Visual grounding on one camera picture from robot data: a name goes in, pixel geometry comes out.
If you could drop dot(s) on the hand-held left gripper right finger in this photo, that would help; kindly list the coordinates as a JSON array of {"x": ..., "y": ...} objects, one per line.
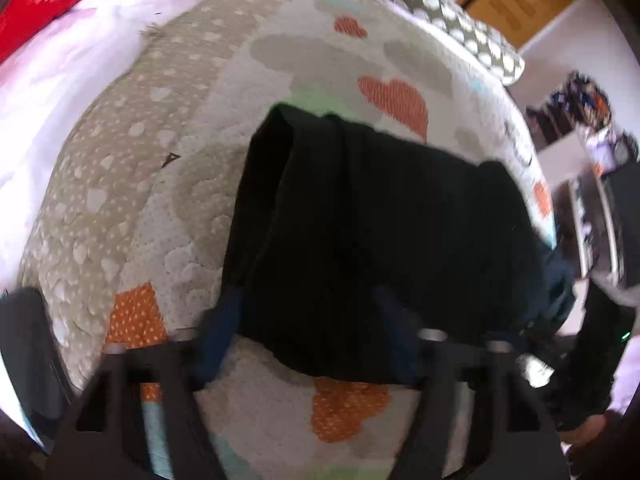
[{"x": 395, "y": 330}]

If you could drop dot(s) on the dark clothes on shelf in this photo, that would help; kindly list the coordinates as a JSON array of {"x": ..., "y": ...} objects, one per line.
[{"x": 580, "y": 105}]

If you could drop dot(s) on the black pants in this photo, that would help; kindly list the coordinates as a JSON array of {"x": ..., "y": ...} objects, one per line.
[{"x": 360, "y": 240}]

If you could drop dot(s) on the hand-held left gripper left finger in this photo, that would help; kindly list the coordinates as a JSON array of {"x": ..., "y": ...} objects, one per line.
[{"x": 223, "y": 322}]

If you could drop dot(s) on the wooden door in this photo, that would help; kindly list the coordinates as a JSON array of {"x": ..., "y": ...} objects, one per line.
[{"x": 520, "y": 5}]

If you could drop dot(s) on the white bed sheet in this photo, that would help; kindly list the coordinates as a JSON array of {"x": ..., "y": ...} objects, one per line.
[{"x": 50, "y": 85}]

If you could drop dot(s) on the white open shelf unit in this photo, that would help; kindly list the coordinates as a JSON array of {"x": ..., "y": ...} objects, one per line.
[{"x": 570, "y": 160}]

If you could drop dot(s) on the heart-patterned quilt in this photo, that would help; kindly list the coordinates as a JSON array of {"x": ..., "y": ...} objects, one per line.
[{"x": 200, "y": 110}]

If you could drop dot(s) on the green hedgehog-print pillow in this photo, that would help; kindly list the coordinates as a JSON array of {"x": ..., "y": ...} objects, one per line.
[{"x": 450, "y": 20}]

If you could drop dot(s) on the dark object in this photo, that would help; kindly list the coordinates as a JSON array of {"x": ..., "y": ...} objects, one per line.
[{"x": 30, "y": 360}]

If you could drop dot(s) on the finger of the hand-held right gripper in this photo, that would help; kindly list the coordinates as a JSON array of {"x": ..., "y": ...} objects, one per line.
[{"x": 557, "y": 285}]

